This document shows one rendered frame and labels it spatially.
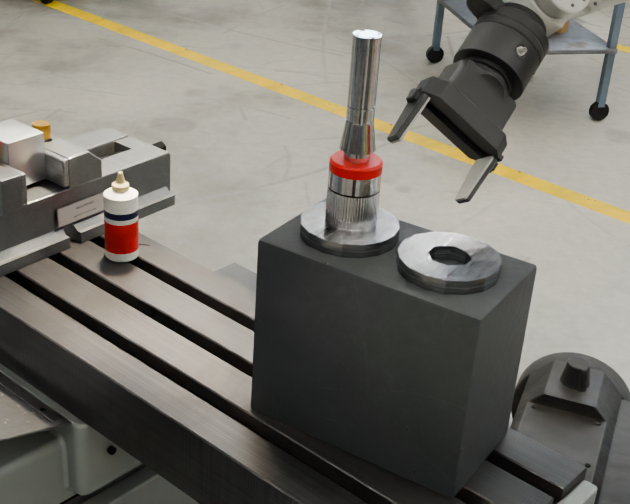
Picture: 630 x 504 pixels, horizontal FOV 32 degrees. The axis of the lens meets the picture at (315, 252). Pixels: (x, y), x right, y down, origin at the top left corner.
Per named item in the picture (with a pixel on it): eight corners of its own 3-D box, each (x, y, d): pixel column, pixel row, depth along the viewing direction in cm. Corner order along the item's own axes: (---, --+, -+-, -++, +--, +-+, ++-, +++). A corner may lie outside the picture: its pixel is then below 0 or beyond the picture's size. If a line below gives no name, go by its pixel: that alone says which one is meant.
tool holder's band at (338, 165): (320, 161, 97) (321, 150, 96) (368, 156, 99) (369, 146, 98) (341, 182, 93) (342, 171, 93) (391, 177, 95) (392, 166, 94)
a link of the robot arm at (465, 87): (470, 170, 127) (516, 93, 131) (520, 157, 119) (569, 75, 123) (393, 100, 123) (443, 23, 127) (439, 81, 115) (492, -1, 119)
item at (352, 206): (316, 213, 99) (320, 161, 97) (364, 208, 101) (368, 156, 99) (336, 236, 96) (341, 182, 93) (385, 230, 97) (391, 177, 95)
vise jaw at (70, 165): (38, 147, 141) (36, 118, 139) (102, 176, 134) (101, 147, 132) (-1, 160, 137) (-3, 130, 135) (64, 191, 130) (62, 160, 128)
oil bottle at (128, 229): (124, 244, 134) (122, 161, 129) (146, 255, 132) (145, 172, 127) (98, 254, 131) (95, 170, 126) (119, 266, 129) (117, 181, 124)
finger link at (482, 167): (467, 197, 119) (493, 153, 121) (451, 200, 122) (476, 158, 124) (477, 206, 120) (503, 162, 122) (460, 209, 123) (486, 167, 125)
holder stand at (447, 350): (316, 355, 115) (329, 182, 106) (508, 434, 105) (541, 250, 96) (248, 409, 106) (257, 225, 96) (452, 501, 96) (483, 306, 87)
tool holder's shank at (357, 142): (332, 153, 96) (342, 29, 91) (365, 150, 97) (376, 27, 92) (346, 167, 94) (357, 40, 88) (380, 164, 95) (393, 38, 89)
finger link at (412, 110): (388, 145, 119) (416, 102, 121) (403, 140, 116) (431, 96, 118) (378, 135, 119) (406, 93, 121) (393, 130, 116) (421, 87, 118)
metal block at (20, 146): (15, 163, 135) (12, 118, 132) (46, 178, 131) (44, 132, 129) (-21, 175, 131) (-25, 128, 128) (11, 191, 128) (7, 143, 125)
